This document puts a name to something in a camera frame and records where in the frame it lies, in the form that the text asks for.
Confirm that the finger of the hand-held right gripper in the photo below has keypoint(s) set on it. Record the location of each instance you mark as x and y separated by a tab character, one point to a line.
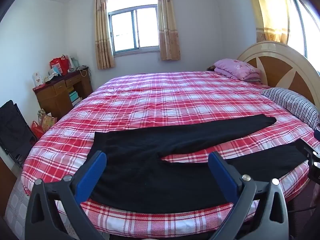
310	150
317	134

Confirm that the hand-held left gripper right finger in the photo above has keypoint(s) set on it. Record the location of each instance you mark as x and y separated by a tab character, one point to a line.
222	177

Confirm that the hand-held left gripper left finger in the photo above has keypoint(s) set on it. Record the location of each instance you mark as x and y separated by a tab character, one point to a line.
91	172

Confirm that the black pants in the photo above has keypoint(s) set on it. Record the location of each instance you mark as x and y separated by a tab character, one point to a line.
150	155

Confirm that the striped pillow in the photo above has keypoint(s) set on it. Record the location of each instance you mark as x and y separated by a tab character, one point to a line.
295	103

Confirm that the patterned gift bag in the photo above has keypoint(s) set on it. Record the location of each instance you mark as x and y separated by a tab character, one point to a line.
47	121

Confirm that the small red paper bag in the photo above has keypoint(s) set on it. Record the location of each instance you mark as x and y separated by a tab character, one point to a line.
37	130

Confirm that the dark red dotted cloth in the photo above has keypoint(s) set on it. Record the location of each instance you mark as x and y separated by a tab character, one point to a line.
305	220

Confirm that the teal boxes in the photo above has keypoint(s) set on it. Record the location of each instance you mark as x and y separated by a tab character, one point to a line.
74	98

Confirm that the wooden desk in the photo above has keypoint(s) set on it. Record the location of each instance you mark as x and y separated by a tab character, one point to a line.
57	97

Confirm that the quilted mattress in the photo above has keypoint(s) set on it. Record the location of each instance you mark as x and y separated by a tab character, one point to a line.
17	210

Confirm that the cream and wooden headboard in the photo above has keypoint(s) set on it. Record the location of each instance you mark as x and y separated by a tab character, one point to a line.
271	65

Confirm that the wooden door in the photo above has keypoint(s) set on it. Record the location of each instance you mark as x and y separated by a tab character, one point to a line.
6	180

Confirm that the black folding chair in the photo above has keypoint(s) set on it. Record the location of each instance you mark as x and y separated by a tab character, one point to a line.
15	132

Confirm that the red plaid bed sheet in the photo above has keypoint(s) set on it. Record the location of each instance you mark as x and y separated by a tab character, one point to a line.
162	100

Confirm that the pink folded pillow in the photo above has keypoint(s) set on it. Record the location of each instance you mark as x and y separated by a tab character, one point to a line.
237	68

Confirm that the white printed box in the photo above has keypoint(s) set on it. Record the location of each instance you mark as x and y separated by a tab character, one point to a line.
37	79

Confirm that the large side window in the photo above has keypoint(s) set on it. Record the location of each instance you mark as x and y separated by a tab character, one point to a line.
306	27

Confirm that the red gift bag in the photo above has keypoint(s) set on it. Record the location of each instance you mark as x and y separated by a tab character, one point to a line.
60	65

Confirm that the yellow curtain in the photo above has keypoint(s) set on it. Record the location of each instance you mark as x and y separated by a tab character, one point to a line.
271	10

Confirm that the beige floral curtain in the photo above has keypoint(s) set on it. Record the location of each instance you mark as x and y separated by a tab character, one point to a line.
102	35
167	30

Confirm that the sliding window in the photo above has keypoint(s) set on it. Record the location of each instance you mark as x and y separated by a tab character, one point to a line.
135	27

